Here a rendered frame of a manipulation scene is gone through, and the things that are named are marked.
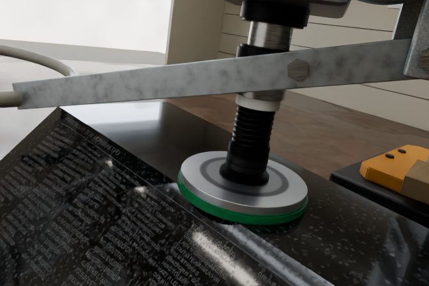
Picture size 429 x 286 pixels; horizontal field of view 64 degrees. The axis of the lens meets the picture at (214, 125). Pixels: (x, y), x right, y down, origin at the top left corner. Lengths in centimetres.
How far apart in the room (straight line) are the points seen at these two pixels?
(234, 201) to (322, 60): 22
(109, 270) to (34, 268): 16
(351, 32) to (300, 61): 677
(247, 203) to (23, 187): 52
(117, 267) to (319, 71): 41
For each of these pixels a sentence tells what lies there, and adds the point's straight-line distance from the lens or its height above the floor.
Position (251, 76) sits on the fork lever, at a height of 105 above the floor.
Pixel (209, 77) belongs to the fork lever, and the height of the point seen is 104.
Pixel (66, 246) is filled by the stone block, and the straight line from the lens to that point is 67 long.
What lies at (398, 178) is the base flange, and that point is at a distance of 110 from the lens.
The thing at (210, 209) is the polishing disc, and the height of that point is 86.
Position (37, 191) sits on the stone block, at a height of 73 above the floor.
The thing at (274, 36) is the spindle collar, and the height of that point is 111.
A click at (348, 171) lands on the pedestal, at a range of 116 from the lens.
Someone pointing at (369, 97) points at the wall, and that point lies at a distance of 698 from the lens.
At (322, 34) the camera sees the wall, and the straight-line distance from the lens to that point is 754.
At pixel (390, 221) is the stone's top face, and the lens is 64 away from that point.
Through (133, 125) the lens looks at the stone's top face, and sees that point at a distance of 85.
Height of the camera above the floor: 111
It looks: 16 degrees down
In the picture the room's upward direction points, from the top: 9 degrees clockwise
